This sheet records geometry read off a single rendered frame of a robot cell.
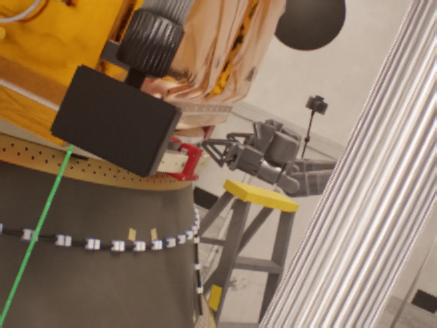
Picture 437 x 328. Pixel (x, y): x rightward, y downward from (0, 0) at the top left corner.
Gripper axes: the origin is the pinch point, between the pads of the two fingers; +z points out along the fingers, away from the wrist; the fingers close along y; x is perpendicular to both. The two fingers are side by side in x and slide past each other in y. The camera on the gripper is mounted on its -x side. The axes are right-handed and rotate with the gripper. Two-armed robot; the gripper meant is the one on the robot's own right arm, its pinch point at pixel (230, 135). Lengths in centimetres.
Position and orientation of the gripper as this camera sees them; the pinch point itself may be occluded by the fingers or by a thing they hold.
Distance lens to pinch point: 215.1
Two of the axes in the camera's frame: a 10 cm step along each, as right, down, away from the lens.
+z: -9.0, -4.2, 0.9
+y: -1.4, 0.7, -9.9
